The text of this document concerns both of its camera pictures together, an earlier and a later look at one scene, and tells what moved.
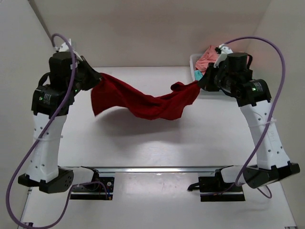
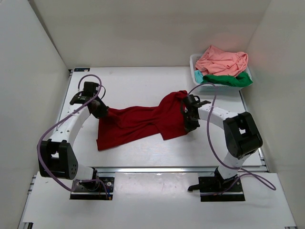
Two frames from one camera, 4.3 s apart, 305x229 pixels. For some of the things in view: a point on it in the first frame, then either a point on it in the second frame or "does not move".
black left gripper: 96,76 -> 102,111
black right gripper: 206,83 -> 188,127
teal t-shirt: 198,75 does not move
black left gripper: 159,169 does not move
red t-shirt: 108,92 -> 120,124
